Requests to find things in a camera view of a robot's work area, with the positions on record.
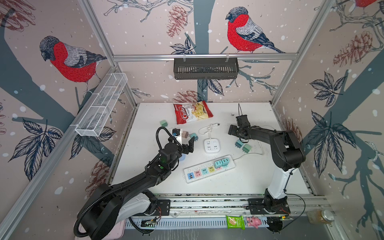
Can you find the teal charger plug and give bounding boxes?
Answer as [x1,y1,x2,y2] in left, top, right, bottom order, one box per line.
[221,158,230,167]
[235,140,244,149]
[214,160,223,169]

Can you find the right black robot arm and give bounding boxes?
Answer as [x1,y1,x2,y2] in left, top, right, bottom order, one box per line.
[228,106,306,214]

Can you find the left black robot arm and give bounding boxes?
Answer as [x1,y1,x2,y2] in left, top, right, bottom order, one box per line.
[74,127,195,240]

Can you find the pink charger plug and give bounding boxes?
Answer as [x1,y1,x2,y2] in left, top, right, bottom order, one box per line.
[182,131,189,139]

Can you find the green charger plug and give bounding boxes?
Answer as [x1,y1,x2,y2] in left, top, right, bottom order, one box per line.
[242,144,252,154]

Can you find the teal charger beside pink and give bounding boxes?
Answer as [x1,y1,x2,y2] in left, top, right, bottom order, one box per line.
[190,133,199,142]

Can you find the white square power socket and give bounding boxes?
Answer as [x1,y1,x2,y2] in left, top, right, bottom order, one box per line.
[204,138,221,154]

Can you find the long white power strip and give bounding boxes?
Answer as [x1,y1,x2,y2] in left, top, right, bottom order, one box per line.
[183,155,236,184]

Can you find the light green charger far left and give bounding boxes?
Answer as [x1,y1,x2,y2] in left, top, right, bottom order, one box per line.
[160,120,168,128]

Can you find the red chips bag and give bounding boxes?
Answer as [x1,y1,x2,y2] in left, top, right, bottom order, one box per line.
[174,101,214,125]

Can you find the green snack packet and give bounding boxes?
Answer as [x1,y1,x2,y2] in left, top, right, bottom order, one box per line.
[226,216,245,230]

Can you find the pink pig toy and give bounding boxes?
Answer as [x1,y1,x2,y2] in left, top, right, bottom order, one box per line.
[246,217,262,229]

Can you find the pink tray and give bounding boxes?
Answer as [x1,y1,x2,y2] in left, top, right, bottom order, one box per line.
[111,220,126,240]

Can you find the glass jar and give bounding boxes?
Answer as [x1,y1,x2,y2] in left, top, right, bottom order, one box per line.
[307,210,335,225]

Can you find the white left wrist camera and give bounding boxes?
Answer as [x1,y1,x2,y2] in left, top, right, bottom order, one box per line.
[172,128,183,144]

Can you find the white socket cable with plug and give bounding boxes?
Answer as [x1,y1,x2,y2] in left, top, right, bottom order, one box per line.
[198,122,221,139]

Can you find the white power strip cable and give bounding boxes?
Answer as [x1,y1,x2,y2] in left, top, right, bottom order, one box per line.
[232,139,265,161]

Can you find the black wall basket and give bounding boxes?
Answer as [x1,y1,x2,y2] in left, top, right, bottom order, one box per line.
[174,58,239,80]

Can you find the white wire shelf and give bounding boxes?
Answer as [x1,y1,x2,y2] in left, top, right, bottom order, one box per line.
[75,73,128,137]

